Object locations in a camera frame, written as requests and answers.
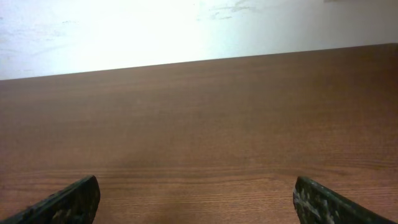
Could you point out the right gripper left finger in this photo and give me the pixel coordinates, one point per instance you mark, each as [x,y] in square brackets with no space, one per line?
[76,203]

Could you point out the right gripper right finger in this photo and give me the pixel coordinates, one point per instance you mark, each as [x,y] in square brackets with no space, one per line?
[317,204]

